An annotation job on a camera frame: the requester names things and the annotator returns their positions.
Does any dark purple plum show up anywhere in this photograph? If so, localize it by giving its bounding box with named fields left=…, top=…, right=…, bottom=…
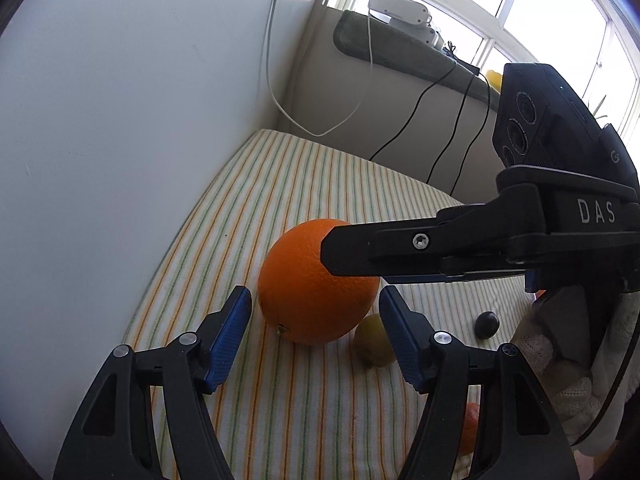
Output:
left=475, top=311, right=500, bottom=339

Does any white cable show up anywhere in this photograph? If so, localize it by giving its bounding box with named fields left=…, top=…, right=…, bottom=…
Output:
left=266, top=0, right=375, bottom=137

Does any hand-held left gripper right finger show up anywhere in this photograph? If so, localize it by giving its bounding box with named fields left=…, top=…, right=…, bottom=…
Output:
left=378, top=285, right=581, bottom=480

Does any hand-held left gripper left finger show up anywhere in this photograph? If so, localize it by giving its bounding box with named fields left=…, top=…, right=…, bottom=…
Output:
left=52, top=285, right=253, bottom=480

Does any tangerine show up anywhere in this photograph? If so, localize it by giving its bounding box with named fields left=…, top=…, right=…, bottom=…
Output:
left=457, top=402, right=481, bottom=456

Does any large orange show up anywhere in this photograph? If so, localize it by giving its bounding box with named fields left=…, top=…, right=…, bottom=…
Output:
left=257, top=219, right=381, bottom=345

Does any white power strip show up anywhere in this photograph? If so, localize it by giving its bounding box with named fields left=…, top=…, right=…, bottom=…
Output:
left=367, top=0, right=433, bottom=28

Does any black power adapter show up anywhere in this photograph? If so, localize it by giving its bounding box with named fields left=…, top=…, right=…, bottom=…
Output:
left=442, top=42, right=482, bottom=75

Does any person's right hand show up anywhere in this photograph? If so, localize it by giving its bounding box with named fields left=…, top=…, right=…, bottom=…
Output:
left=510, top=285, right=640, bottom=456

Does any striped cloth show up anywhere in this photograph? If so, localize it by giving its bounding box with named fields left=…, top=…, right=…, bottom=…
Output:
left=122, top=129, right=538, bottom=480

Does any green potted plant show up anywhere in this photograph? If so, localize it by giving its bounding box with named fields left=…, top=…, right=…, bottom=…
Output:
left=591, top=94, right=612, bottom=127

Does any black cable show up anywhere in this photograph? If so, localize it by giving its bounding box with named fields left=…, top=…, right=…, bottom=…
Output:
left=427, top=71, right=478, bottom=183
left=450, top=77, right=493, bottom=198
left=371, top=59, right=457, bottom=160

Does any green plum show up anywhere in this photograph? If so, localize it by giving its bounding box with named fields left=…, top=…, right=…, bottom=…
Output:
left=355, top=314, right=398, bottom=368

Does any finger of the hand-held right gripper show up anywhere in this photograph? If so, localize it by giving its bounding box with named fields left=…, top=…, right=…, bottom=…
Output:
left=380, top=255, right=536, bottom=285
left=320, top=202, right=506, bottom=278

